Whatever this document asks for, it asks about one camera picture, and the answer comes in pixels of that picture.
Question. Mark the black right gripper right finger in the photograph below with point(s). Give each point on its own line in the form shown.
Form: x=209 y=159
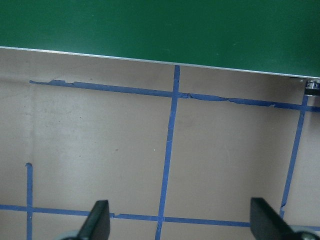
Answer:
x=266 y=224

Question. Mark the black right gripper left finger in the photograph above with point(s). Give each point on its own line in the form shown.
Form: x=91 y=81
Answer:
x=97 y=224

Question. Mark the green conveyor belt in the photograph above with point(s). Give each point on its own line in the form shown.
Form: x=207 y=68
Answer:
x=279 y=37

